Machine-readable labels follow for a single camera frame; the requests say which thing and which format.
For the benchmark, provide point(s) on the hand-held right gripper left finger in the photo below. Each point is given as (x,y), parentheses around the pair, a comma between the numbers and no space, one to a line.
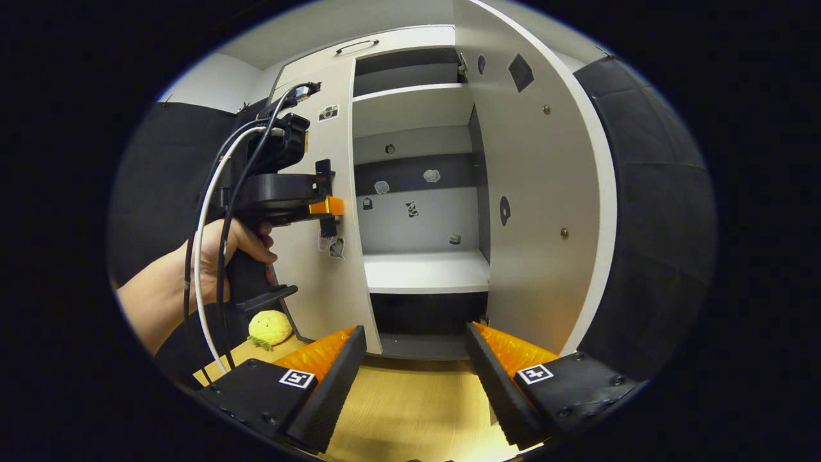
(337,391)

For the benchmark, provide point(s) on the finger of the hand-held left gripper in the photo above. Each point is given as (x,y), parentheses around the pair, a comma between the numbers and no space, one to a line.
(327,206)

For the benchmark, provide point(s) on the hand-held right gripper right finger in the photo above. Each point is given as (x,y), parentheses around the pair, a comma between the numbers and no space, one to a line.
(500,391)

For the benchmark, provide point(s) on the cabinet door with camera sticker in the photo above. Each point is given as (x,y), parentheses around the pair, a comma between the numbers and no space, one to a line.
(333,295)

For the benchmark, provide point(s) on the grey double-door shoe cabinet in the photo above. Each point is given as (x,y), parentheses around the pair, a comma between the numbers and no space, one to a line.
(417,218)

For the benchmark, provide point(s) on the cabinet door with headphone sticker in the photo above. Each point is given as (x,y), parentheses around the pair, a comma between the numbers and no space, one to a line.
(539,192)

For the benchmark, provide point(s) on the white cabinet shelf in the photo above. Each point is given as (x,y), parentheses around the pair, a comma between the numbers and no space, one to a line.
(423,269)
(410,109)

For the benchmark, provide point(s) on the yellow plush toy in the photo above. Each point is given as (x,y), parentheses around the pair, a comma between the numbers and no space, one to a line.
(269,327)

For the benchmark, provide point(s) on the black backdrop cloth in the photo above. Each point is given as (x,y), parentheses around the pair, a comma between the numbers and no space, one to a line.
(654,224)

